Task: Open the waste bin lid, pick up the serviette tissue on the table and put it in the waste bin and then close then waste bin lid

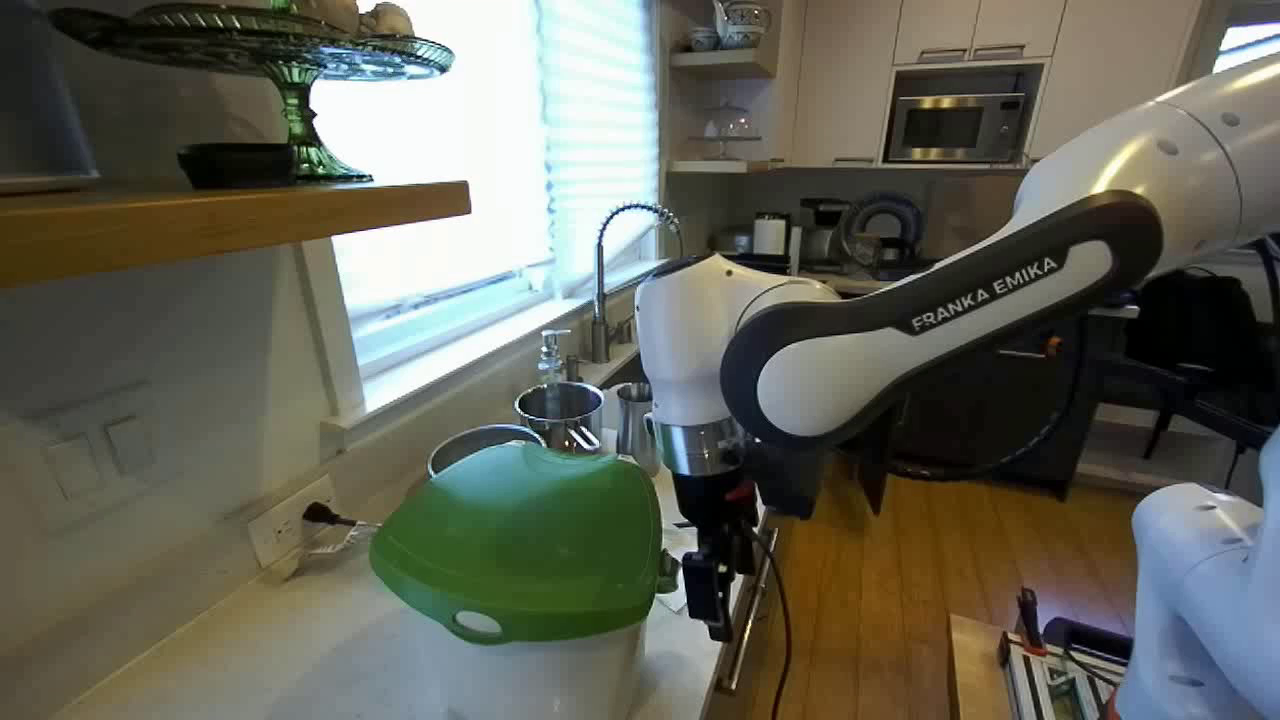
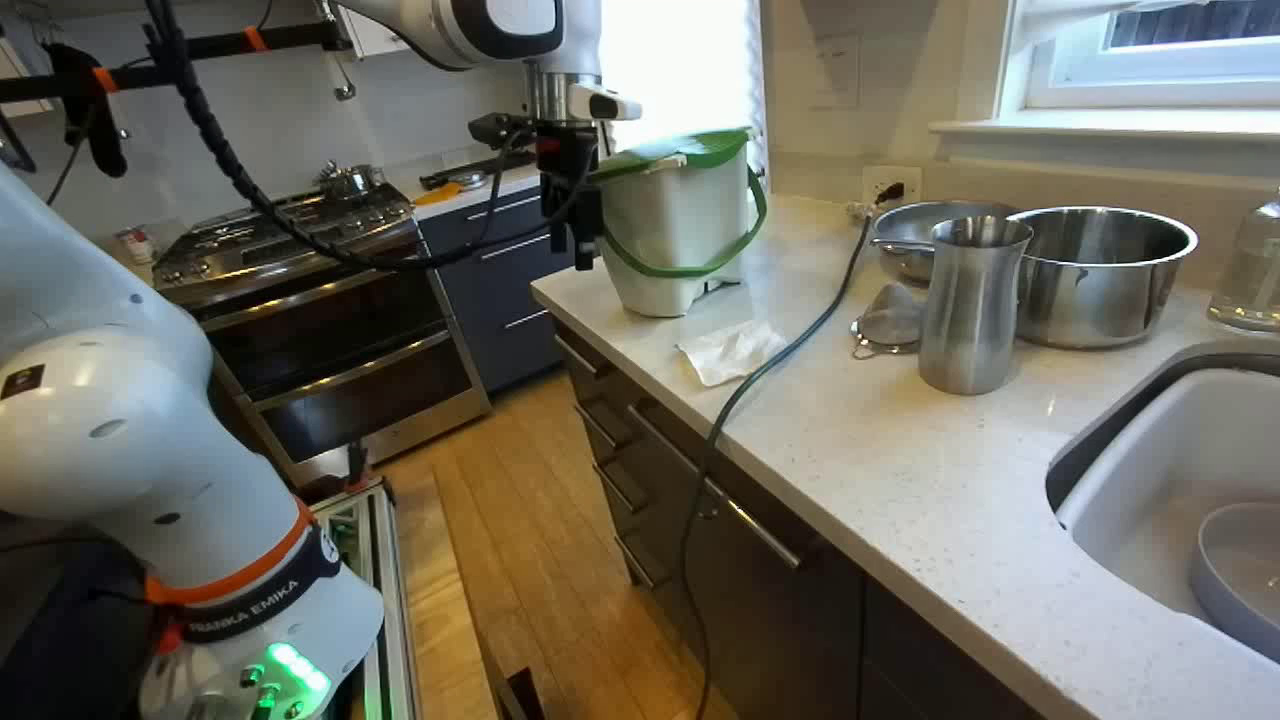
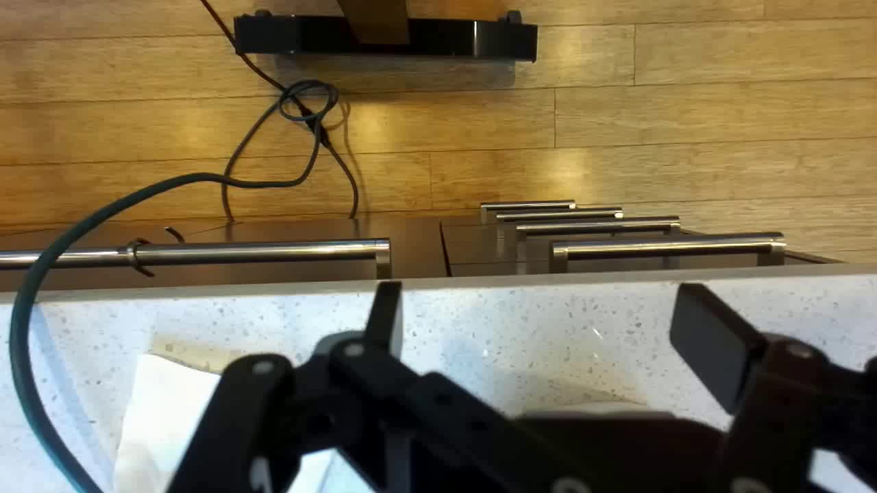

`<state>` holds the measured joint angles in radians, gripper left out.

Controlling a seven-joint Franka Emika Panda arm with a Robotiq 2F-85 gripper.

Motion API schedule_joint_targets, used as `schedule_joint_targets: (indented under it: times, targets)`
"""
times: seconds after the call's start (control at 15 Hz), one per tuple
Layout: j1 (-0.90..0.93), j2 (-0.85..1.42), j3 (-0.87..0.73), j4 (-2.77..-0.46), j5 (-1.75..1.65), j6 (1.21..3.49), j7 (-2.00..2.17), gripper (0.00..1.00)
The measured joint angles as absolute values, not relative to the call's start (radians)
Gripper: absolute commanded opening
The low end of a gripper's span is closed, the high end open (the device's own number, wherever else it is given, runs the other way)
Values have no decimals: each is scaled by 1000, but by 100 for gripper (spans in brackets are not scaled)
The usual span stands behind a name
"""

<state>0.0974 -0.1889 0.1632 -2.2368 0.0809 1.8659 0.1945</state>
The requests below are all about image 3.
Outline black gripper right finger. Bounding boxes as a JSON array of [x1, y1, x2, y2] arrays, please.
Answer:
[[668, 282, 877, 493]]

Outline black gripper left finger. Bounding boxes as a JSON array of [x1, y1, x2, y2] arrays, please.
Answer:
[[167, 282, 569, 493]]

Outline white serviette tissue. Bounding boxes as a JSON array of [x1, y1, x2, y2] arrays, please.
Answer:
[[111, 350, 337, 493]]

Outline black metal base bar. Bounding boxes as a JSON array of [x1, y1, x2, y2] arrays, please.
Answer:
[[232, 8, 540, 62]]

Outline long silver cabinet handle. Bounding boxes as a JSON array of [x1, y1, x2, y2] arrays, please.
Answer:
[[0, 239, 393, 279]]

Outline silver drawer handle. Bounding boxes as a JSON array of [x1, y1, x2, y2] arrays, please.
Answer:
[[489, 205, 626, 228], [503, 213, 683, 253], [548, 234, 788, 275], [478, 198, 580, 216]]

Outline thin black floor cable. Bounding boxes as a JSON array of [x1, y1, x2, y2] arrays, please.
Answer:
[[196, 0, 365, 225]]

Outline dark green power cable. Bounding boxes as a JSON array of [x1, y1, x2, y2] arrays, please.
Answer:
[[6, 171, 240, 493]]

